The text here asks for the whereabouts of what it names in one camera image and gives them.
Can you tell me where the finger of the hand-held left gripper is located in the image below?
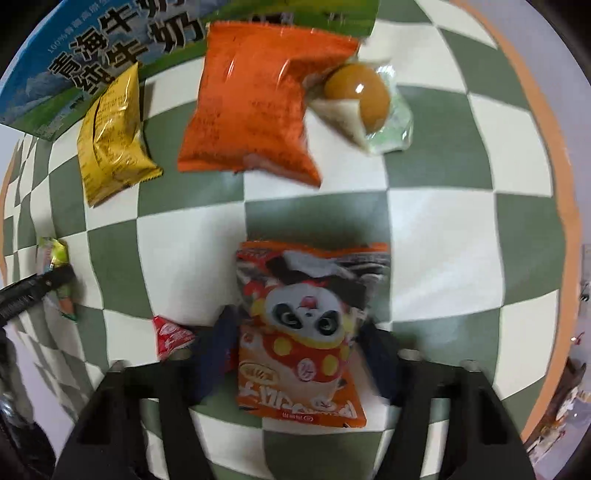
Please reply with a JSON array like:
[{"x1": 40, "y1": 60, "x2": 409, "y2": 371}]
[{"x1": 0, "y1": 265, "x2": 77, "y2": 325}]

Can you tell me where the cardboard box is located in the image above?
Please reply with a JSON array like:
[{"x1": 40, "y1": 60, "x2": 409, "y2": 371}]
[{"x1": 0, "y1": 0, "x2": 380, "y2": 142}]

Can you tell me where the clutter of small items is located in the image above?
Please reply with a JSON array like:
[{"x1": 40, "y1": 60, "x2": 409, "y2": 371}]
[{"x1": 526, "y1": 355, "x2": 591, "y2": 463}]

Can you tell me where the colourful candy packet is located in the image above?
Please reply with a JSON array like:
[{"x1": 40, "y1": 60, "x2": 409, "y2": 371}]
[{"x1": 37, "y1": 235, "x2": 82, "y2": 322}]

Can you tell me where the clear packet with brown egg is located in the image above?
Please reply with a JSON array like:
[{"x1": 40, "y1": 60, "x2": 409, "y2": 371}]
[{"x1": 305, "y1": 60, "x2": 414, "y2": 156}]

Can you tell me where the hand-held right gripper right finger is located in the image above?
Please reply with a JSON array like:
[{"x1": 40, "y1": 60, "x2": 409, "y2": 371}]
[{"x1": 358, "y1": 319, "x2": 539, "y2": 480}]

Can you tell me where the green white checkered mat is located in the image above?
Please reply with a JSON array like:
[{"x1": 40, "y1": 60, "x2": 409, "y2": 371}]
[{"x1": 0, "y1": 0, "x2": 583, "y2": 480}]

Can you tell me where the small red snack packet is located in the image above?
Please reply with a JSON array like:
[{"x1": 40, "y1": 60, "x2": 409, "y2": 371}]
[{"x1": 152, "y1": 316, "x2": 197, "y2": 371}]

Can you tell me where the yellow crinkled snack packet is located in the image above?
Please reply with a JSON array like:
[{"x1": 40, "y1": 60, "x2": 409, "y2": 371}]
[{"x1": 76, "y1": 62, "x2": 164, "y2": 208}]

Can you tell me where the orange panda snack packet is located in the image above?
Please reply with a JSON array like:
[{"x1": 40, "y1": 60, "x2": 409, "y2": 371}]
[{"x1": 235, "y1": 240, "x2": 391, "y2": 429}]

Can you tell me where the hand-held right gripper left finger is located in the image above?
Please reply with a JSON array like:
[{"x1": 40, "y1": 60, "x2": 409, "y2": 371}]
[{"x1": 53, "y1": 305, "x2": 242, "y2": 480}]

